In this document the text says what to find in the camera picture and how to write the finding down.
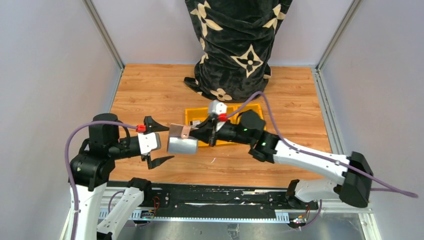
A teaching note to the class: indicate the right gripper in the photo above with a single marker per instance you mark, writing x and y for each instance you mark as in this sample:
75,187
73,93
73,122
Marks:
212,133

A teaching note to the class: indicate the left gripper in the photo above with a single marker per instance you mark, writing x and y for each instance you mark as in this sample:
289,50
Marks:
158,145

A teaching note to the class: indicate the pink leather card holder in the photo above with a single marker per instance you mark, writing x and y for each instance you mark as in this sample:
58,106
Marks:
180,141

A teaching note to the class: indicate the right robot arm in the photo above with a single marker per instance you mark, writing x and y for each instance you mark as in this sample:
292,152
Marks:
347,177

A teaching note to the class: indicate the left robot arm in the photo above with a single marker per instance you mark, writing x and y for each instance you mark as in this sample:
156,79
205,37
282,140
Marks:
89,171

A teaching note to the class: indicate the yellow plastic end bin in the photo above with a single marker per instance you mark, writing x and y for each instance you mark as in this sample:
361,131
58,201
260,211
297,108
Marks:
253,107

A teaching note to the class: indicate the black floral blanket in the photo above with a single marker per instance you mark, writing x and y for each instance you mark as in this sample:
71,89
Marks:
237,39

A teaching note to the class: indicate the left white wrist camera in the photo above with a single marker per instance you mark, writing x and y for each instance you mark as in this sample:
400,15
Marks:
149,143

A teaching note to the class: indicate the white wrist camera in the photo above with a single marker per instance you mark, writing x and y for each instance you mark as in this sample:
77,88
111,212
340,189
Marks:
149,143
216,108

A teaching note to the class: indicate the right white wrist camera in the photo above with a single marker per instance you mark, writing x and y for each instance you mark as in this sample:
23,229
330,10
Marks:
216,108

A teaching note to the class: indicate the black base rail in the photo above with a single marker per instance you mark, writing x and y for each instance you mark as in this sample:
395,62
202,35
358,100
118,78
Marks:
218,203

